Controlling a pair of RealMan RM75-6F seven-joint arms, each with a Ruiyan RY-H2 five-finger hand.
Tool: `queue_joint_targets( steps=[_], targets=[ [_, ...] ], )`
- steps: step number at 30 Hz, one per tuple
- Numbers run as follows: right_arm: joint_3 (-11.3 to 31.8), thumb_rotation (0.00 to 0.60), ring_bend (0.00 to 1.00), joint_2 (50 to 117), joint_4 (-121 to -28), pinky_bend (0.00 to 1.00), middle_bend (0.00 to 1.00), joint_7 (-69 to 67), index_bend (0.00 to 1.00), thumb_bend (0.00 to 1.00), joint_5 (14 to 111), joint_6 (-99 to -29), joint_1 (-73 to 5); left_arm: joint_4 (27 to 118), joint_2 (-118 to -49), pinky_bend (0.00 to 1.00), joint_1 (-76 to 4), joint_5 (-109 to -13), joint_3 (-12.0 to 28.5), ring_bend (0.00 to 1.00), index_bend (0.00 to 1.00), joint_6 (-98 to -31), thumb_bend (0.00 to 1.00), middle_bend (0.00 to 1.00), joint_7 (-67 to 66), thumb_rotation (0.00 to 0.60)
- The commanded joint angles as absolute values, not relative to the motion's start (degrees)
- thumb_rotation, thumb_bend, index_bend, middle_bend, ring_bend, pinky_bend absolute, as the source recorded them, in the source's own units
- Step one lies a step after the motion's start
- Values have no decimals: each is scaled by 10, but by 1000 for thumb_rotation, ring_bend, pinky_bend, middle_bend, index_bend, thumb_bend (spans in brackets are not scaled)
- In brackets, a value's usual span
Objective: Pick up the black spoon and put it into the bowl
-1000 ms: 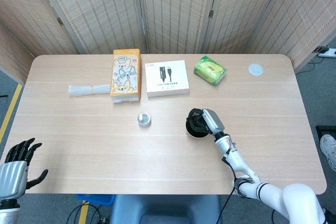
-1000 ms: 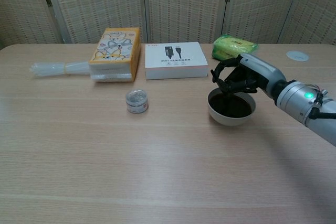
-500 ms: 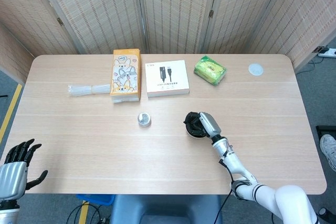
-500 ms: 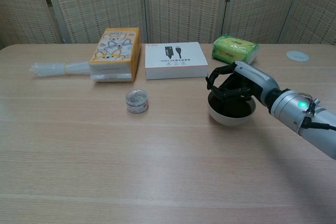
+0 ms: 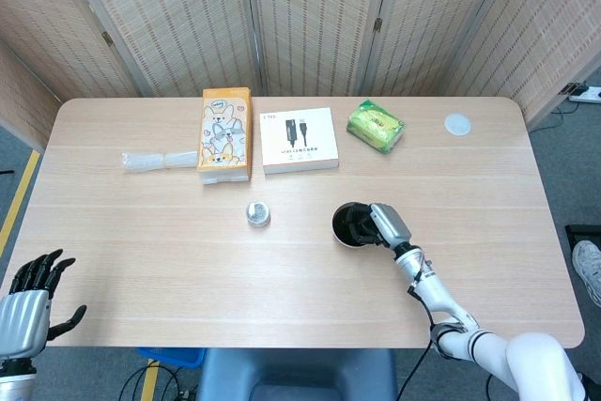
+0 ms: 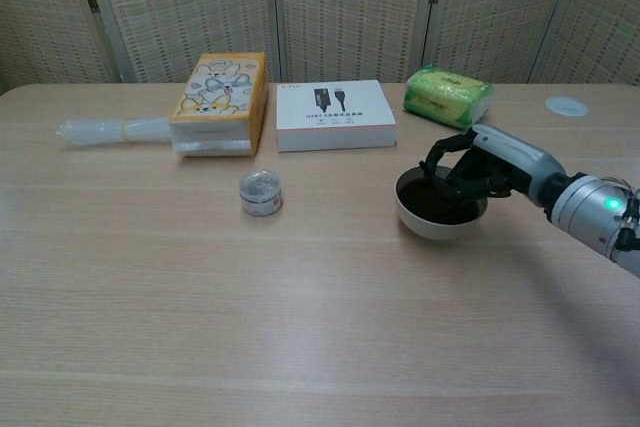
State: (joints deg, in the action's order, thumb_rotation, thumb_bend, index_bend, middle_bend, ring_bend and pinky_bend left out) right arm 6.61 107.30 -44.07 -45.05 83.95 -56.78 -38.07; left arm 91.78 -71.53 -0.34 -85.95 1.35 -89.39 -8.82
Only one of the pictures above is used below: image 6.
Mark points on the green tissue pack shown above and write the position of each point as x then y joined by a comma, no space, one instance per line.
447,94

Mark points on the orange corgi tissue pack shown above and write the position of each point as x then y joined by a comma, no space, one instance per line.
215,97

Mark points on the white round lid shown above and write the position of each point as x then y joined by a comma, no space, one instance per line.
566,105

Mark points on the woven folding screen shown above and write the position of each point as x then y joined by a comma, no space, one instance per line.
350,7

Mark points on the small round tin can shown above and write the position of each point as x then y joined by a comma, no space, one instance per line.
260,194

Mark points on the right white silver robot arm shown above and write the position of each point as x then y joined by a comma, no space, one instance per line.
590,212

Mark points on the cup of dark coffee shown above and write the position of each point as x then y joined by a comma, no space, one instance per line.
435,227

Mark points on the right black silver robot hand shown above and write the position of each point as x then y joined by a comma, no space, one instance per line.
515,157

